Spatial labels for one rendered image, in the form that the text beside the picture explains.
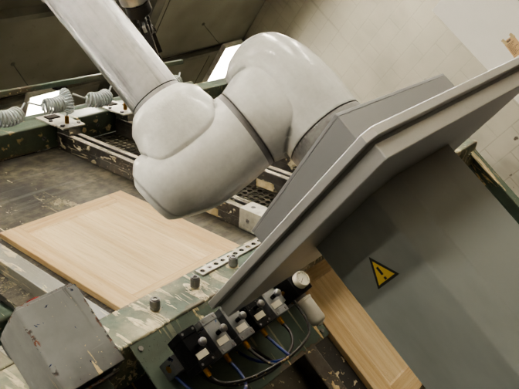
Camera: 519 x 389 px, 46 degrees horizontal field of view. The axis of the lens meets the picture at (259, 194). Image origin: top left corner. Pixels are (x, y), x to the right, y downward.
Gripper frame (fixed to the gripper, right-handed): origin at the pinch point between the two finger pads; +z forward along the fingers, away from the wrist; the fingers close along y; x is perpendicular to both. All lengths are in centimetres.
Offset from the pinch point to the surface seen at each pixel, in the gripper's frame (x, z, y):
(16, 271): 47, 9, -62
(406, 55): -227, 312, 396
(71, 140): 45, 36, 27
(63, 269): 38, 16, -60
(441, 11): -207, 180, 257
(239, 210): -10, 35, -39
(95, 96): 32, 30, 42
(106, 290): 27, 16, -71
